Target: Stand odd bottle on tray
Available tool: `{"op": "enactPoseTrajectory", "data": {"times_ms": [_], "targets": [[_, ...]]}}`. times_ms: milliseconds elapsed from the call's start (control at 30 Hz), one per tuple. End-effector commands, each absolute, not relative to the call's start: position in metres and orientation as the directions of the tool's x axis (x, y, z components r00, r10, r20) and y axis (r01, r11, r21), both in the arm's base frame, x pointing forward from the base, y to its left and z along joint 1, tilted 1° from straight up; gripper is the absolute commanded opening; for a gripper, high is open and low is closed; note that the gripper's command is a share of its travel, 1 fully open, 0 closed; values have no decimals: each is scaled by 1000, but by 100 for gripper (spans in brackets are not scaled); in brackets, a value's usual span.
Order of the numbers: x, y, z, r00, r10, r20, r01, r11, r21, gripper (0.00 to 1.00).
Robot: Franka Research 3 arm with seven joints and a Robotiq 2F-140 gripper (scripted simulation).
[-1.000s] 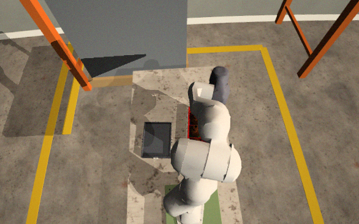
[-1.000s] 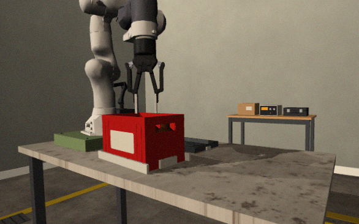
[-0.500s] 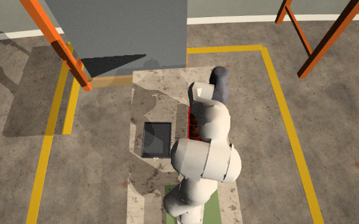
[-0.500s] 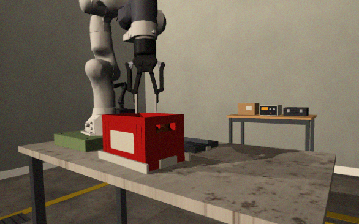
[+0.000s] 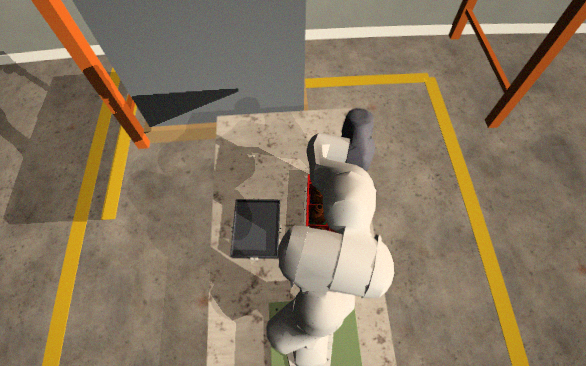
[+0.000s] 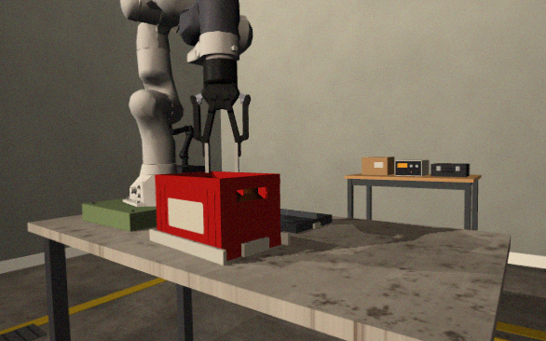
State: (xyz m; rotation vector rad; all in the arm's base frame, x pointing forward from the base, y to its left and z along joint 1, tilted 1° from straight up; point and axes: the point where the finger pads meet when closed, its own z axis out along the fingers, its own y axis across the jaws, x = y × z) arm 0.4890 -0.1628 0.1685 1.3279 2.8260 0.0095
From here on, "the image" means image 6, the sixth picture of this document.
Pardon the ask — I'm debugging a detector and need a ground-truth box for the red plastic crate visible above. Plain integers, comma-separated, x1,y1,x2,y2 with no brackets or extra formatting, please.
155,171,281,261

